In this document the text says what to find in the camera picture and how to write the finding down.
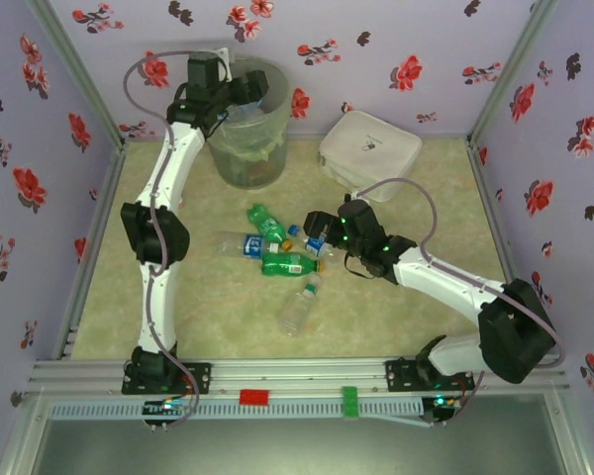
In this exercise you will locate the green plastic block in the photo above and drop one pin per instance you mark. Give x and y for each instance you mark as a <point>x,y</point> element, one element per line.
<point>350,402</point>

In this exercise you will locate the red plastic block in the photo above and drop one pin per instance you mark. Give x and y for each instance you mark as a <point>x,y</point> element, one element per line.
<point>254,398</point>

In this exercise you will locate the green bottle white label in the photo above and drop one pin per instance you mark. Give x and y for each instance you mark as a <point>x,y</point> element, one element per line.
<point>287,264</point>

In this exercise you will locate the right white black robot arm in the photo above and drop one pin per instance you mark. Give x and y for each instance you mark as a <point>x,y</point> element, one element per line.
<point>440,282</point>

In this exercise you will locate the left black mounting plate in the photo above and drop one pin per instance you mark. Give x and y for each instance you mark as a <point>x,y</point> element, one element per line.
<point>198,378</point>

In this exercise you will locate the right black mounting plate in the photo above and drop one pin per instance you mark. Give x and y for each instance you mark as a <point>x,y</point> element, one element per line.
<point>401,376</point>

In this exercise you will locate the aluminium side rail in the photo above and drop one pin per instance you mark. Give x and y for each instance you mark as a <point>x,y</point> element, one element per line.
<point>110,173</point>
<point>490,198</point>

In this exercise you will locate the circuit board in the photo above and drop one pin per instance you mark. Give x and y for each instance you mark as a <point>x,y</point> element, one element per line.
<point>166,407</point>
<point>443,403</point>

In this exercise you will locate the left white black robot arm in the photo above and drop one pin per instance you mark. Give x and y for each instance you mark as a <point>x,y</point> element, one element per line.
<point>163,168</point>

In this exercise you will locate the black mounting plate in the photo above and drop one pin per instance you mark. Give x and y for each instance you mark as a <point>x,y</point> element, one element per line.
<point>198,378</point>
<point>401,376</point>

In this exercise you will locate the translucent grey waste bin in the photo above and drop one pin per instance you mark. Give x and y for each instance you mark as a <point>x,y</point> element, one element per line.
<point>247,170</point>

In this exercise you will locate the aluminium frame post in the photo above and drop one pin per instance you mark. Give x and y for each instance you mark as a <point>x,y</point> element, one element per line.
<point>508,74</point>
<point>22,435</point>
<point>571,440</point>
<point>62,39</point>

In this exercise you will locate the white zip pouch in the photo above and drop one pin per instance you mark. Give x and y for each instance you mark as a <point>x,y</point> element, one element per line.
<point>371,143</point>

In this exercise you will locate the right circuit board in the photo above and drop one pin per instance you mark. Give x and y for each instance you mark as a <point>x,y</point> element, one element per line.
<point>443,403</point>

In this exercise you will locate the left circuit board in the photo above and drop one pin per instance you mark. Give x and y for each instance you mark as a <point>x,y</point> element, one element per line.
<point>166,407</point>

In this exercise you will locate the green plastic bottle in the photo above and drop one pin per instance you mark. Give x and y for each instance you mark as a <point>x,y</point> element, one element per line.
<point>265,222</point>

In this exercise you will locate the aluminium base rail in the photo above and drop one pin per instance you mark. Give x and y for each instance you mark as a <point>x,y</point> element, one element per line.
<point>297,378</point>

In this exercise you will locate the clear bottle green white cap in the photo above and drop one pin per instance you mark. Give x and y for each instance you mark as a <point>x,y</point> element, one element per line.
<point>297,309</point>

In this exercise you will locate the green plastic bin liner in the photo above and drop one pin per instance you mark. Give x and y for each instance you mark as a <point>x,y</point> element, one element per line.
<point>242,143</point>

